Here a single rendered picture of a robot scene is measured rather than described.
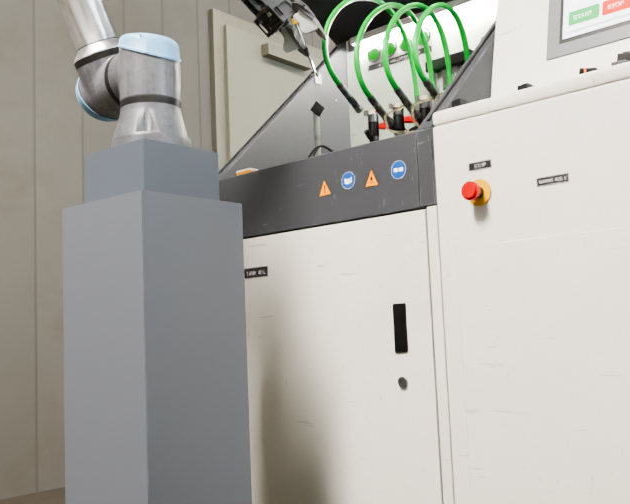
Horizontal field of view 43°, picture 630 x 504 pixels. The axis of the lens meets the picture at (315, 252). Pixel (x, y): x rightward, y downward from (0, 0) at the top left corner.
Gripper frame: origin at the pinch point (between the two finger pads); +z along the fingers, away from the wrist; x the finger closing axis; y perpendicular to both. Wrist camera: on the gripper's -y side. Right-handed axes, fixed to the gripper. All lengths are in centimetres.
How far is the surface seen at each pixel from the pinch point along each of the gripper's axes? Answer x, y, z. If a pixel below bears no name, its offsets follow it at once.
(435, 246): 24, 41, 45
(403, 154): 22.0, 27.6, 28.8
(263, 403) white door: -32, 63, 52
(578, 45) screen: 48, -6, 38
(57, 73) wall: -153, -43, -64
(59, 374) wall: -180, 38, 22
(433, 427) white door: 13, 64, 69
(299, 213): -8.7, 33.5, 25.2
